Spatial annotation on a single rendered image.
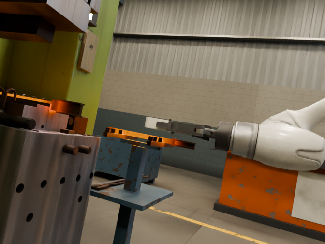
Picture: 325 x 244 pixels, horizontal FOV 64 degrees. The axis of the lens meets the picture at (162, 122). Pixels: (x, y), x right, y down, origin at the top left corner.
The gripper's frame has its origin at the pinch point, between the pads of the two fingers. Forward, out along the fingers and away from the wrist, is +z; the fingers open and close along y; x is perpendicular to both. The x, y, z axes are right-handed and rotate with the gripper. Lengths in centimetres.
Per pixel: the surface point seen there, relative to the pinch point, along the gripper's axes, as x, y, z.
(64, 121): -4.6, 5.7, 35.2
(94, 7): 38, 9, 35
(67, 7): 30.5, -4.3, 35.1
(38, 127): -7.4, -5.7, 35.1
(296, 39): 330, 721, -120
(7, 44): 24, 19, 83
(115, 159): -60, 351, 179
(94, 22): 39, 25, 46
